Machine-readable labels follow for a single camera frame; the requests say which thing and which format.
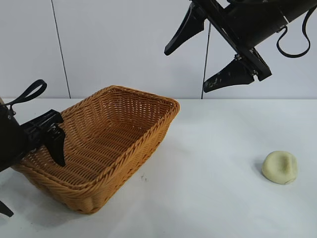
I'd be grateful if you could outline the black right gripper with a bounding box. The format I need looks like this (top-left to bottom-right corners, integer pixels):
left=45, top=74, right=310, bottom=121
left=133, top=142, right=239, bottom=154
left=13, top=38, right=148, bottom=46
left=164, top=0, right=289, bottom=93

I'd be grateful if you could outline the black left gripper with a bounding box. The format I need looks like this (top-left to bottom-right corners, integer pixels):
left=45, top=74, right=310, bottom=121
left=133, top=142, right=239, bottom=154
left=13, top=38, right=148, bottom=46
left=0, top=104, right=66, bottom=218

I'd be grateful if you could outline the brown woven wicker basket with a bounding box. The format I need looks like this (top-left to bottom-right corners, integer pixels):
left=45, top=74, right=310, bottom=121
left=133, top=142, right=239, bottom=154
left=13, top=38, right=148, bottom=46
left=11, top=85, right=181, bottom=215

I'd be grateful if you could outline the pale yellow egg yolk pastry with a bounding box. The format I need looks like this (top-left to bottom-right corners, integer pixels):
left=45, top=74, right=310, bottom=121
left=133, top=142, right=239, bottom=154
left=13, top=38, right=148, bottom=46
left=261, top=150, right=299, bottom=185

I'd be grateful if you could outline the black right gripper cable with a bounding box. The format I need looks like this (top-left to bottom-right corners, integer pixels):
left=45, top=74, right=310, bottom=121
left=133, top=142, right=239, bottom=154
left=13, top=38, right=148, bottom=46
left=276, top=8, right=313, bottom=58

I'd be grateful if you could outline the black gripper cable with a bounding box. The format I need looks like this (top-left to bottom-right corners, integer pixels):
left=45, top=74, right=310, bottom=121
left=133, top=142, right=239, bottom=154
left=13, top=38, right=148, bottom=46
left=8, top=79, right=48, bottom=110
left=276, top=8, right=313, bottom=58

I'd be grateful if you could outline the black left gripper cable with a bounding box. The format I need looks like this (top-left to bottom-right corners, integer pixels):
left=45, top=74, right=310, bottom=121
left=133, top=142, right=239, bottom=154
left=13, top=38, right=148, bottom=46
left=8, top=79, right=48, bottom=110

